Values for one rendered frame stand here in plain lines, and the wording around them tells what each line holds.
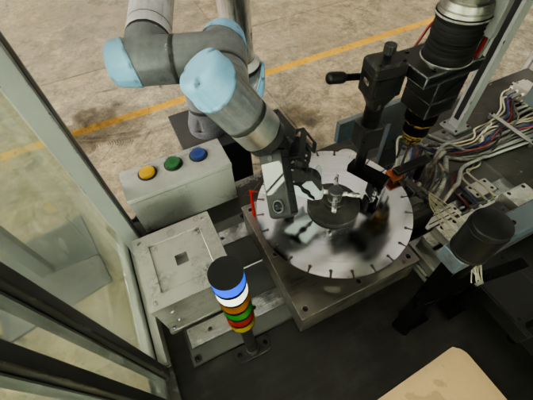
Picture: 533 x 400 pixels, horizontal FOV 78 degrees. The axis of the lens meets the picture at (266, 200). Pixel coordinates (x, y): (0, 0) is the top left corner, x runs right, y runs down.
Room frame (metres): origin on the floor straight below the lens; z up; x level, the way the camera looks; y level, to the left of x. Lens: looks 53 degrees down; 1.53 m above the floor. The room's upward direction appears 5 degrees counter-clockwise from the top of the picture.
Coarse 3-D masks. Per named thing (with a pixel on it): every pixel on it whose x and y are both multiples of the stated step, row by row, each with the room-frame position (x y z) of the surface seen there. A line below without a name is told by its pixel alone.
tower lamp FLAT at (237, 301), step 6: (246, 282) 0.17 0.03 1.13; (246, 288) 0.17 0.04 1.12; (240, 294) 0.15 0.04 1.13; (246, 294) 0.16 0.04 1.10; (222, 300) 0.15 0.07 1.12; (228, 300) 0.15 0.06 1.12; (234, 300) 0.15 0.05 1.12; (240, 300) 0.15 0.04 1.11; (228, 306) 0.15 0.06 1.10; (234, 306) 0.15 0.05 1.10
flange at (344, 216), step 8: (328, 184) 0.45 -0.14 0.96; (312, 200) 0.41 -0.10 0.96; (320, 200) 0.41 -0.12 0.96; (344, 200) 0.40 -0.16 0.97; (352, 200) 0.40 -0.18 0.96; (312, 208) 0.39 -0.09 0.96; (320, 208) 0.39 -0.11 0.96; (328, 208) 0.38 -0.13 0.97; (344, 208) 0.38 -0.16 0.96; (352, 208) 0.38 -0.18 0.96; (312, 216) 0.38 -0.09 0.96; (320, 216) 0.37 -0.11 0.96; (328, 216) 0.37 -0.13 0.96; (336, 216) 0.37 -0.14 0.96; (344, 216) 0.37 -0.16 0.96; (352, 216) 0.36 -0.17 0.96; (320, 224) 0.36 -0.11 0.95; (328, 224) 0.35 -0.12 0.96; (336, 224) 0.35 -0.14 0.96; (344, 224) 0.35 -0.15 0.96
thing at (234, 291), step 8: (224, 256) 0.19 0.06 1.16; (232, 256) 0.19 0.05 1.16; (216, 264) 0.18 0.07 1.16; (224, 264) 0.18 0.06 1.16; (232, 264) 0.18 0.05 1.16; (240, 264) 0.18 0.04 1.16; (208, 272) 0.17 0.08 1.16; (216, 272) 0.17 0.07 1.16; (224, 272) 0.17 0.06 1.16; (232, 272) 0.17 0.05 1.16; (240, 272) 0.17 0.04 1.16; (208, 280) 0.16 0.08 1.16; (216, 280) 0.16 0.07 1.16; (224, 280) 0.16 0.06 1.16; (232, 280) 0.16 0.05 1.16; (240, 280) 0.16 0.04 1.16; (216, 288) 0.15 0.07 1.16; (224, 288) 0.15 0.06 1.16; (232, 288) 0.15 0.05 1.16; (240, 288) 0.16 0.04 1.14; (224, 296) 0.15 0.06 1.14; (232, 296) 0.15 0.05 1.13
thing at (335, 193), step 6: (336, 174) 0.45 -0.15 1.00; (336, 180) 0.43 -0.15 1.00; (336, 186) 0.41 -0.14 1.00; (324, 192) 0.40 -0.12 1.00; (330, 192) 0.40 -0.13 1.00; (336, 192) 0.40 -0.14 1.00; (342, 192) 0.39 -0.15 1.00; (348, 192) 0.40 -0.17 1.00; (354, 192) 0.40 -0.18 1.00; (330, 198) 0.39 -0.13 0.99; (336, 198) 0.38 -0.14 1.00; (336, 204) 0.37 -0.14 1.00; (336, 210) 0.36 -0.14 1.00
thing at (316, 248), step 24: (336, 168) 0.51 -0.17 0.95; (360, 192) 0.43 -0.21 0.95; (384, 192) 0.43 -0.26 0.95; (264, 216) 0.39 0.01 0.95; (360, 216) 0.37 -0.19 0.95; (384, 216) 0.36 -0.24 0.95; (408, 216) 0.36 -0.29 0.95; (288, 240) 0.32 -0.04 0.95; (312, 240) 0.32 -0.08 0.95; (336, 240) 0.32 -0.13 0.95; (360, 240) 0.31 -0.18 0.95; (384, 240) 0.31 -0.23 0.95; (408, 240) 0.30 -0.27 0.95; (312, 264) 0.27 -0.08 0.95; (336, 264) 0.27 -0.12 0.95; (360, 264) 0.26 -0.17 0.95; (384, 264) 0.26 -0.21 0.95
